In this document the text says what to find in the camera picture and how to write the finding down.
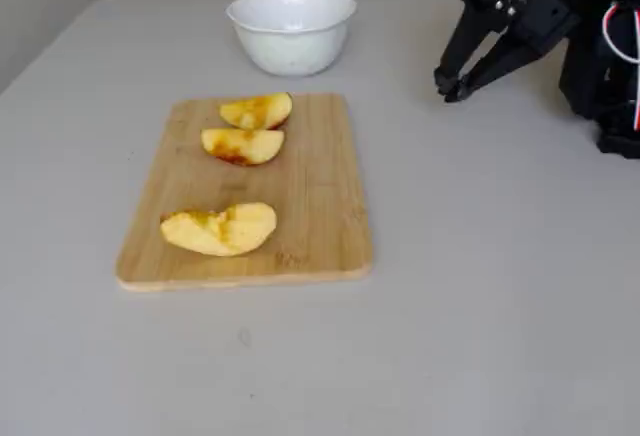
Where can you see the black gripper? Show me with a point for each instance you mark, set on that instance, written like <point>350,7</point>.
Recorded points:
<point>531,20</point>

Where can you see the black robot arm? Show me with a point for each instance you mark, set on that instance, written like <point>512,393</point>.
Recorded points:
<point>595,86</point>

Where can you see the white ceramic bowl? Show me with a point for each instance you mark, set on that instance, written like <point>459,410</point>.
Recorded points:
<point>291,46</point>

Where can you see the wooden cutting board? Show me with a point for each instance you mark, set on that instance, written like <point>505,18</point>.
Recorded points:
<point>320,181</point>

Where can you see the small browned apple slice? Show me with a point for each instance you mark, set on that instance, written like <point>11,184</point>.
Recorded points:
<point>260,113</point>

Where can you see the brown-cored apple slice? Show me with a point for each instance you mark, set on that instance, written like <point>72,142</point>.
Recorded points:
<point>250,146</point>

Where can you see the large notched apple slice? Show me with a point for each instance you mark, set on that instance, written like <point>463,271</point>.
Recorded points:
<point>220,233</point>

